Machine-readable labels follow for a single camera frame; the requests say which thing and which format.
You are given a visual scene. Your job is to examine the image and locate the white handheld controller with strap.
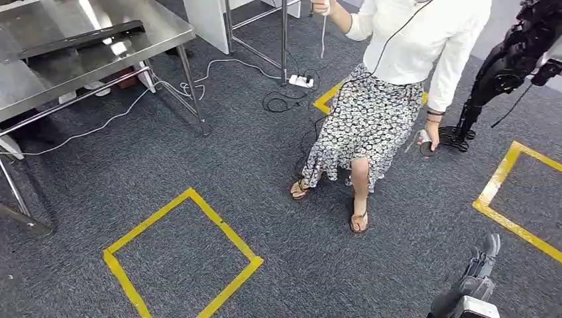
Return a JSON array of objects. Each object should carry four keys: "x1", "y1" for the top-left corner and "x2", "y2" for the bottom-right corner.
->
[{"x1": 319, "y1": 0, "x2": 331, "y2": 60}]

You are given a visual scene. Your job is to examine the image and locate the person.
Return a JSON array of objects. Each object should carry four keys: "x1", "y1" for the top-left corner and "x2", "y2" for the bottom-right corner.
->
[{"x1": 290, "y1": 0, "x2": 494, "y2": 235}]

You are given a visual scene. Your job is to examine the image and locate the black plastic plate frame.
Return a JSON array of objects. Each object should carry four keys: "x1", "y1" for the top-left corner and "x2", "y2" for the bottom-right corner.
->
[{"x1": 17, "y1": 19, "x2": 146, "y2": 60}]

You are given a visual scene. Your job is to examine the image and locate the steel table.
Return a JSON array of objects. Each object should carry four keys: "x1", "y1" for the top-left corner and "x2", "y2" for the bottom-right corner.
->
[{"x1": 0, "y1": 0, "x2": 213, "y2": 237}]

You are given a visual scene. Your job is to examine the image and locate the grey handheld ring controller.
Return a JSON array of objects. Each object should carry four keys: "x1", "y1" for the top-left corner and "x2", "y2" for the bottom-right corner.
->
[{"x1": 414, "y1": 129, "x2": 439, "y2": 158}]

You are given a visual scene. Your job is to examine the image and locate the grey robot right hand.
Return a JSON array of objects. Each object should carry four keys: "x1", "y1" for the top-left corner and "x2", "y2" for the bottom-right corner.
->
[{"x1": 459, "y1": 233, "x2": 502, "y2": 303}]

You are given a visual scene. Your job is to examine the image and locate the person's left hand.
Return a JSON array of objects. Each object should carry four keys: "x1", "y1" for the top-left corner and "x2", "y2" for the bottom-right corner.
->
[{"x1": 423, "y1": 119, "x2": 441, "y2": 152}]

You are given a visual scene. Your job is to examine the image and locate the white panel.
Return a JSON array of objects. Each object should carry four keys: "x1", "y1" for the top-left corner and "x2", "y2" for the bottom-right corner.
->
[{"x1": 183, "y1": 0, "x2": 231, "y2": 56}]

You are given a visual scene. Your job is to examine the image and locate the person's right hand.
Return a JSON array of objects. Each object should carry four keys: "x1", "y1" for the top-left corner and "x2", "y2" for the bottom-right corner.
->
[{"x1": 310, "y1": 0, "x2": 337, "y2": 17}]

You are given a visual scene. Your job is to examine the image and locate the white power strip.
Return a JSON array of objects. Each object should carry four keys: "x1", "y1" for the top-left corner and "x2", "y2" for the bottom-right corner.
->
[{"x1": 288, "y1": 74, "x2": 315, "y2": 89}]

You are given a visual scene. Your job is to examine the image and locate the coiled black cable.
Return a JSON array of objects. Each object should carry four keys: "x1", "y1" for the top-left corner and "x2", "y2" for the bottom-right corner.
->
[{"x1": 261, "y1": 69, "x2": 322, "y2": 115}]

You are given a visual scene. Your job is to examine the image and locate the steel frame stand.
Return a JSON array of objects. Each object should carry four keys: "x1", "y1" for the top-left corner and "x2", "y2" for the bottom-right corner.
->
[{"x1": 223, "y1": 0, "x2": 305, "y2": 87}]

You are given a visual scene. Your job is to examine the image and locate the black robot on stand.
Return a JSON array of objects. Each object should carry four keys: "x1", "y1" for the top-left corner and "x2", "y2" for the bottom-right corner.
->
[{"x1": 438, "y1": 0, "x2": 562, "y2": 154}]

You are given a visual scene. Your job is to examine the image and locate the brown sandal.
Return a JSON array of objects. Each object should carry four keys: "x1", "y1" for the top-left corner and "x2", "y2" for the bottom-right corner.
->
[
  {"x1": 349, "y1": 210, "x2": 370, "y2": 235},
  {"x1": 290, "y1": 178, "x2": 313, "y2": 201}
]

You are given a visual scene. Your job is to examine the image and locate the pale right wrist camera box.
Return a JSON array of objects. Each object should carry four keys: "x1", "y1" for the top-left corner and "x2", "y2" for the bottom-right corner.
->
[{"x1": 456, "y1": 296, "x2": 502, "y2": 318}]

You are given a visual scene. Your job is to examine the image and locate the long white cable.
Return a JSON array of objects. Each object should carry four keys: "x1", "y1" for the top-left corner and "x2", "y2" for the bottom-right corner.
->
[{"x1": 0, "y1": 58, "x2": 292, "y2": 157}]

